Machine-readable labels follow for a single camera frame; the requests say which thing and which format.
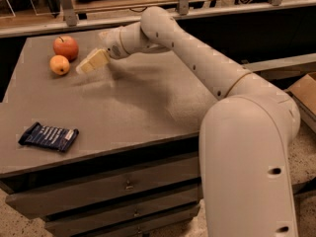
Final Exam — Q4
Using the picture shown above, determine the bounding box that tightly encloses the grey metal railing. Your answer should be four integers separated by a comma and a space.
0, 0, 316, 38

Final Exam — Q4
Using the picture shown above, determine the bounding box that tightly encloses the red apple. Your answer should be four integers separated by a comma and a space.
53, 36, 79, 61

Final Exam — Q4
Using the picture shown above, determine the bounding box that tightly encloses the grey drawer cabinet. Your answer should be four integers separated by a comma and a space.
0, 36, 214, 237

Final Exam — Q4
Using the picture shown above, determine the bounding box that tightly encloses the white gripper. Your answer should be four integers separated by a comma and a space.
76, 27, 129, 74

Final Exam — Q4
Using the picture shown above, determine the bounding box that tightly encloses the orange fruit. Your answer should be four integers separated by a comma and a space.
49, 55, 70, 76

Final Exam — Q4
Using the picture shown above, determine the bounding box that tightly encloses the blue snack packet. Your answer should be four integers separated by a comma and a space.
18, 122, 79, 152

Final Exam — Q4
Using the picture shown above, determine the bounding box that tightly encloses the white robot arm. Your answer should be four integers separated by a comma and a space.
76, 7, 300, 237

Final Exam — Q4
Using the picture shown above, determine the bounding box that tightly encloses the cardboard box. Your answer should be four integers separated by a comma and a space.
289, 72, 316, 115

